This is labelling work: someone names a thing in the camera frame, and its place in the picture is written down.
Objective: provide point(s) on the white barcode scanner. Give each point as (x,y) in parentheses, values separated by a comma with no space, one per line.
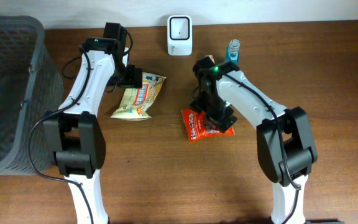
(179,35)

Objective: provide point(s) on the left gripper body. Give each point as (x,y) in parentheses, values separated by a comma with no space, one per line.
(135,78)

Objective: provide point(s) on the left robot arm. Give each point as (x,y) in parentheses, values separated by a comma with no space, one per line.
(75,141)

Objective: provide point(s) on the blue mouthwash bottle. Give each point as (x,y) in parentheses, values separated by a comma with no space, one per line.
(232,51)

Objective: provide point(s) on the red candy bag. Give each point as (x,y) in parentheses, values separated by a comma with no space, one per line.
(198,126)

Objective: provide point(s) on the yellow snack bag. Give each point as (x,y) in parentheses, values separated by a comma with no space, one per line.
(136,101)

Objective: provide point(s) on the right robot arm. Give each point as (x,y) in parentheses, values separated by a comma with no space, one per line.
(285,144)

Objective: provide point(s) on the grey plastic mesh basket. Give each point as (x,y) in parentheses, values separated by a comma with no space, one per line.
(30,85)

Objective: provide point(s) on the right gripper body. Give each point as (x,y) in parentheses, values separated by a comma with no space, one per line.
(224,119)

